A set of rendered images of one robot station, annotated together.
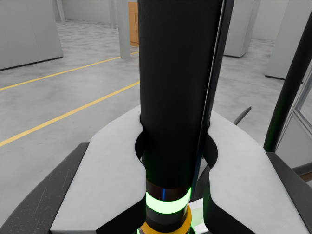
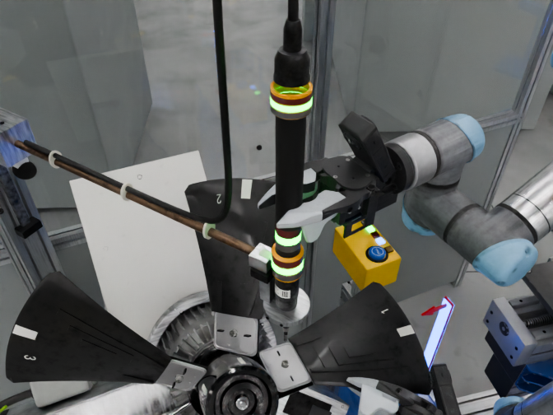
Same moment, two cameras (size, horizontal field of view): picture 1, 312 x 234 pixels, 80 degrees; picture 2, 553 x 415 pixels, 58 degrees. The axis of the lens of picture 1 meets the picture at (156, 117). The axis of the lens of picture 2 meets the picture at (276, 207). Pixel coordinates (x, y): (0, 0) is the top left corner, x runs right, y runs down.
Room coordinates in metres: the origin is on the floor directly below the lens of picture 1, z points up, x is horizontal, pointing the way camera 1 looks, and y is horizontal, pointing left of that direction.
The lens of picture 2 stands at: (0.37, 0.35, 1.96)
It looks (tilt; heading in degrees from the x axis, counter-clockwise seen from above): 42 degrees down; 234
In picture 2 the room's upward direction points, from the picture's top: straight up
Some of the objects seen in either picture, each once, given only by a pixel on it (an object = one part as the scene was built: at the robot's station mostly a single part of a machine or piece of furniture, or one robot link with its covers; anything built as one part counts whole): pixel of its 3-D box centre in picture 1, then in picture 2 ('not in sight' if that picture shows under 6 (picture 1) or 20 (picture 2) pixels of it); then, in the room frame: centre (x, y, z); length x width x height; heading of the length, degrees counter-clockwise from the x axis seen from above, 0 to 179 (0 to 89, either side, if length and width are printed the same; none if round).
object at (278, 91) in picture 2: not in sight; (290, 99); (0.09, -0.01, 1.70); 0.04 x 0.04 x 0.03
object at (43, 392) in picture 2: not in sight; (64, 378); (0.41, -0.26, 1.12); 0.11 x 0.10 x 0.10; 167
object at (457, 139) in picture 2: not in sight; (443, 147); (-0.19, 0.00, 1.54); 0.11 x 0.08 x 0.09; 177
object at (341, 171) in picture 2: not in sight; (361, 186); (-0.04, 0.00, 1.53); 0.12 x 0.08 x 0.09; 177
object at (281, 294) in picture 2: not in sight; (288, 205); (0.09, -0.01, 1.56); 0.04 x 0.04 x 0.46
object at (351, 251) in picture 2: not in sight; (364, 255); (-0.33, -0.22, 1.02); 0.16 x 0.10 x 0.11; 77
